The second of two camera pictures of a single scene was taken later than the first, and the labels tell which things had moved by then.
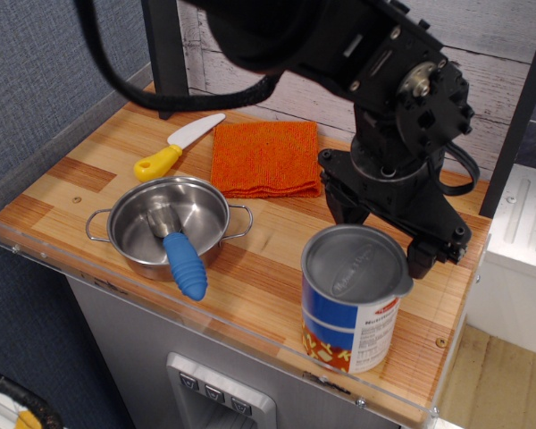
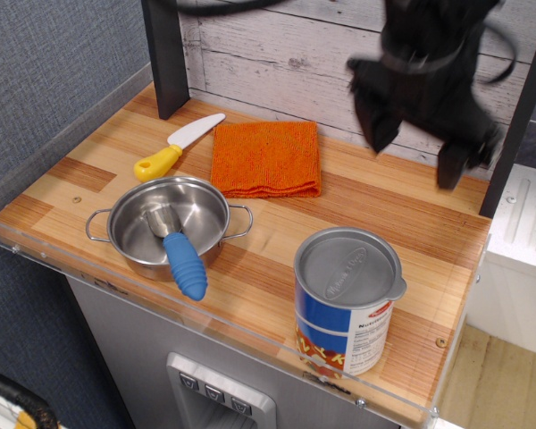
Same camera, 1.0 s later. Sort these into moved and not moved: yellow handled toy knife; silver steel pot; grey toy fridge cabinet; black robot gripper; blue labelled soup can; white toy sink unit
Moved: blue labelled soup can; black robot gripper
Not moved: yellow handled toy knife; grey toy fridge cabinet; white toy sink unit; silver steel pot
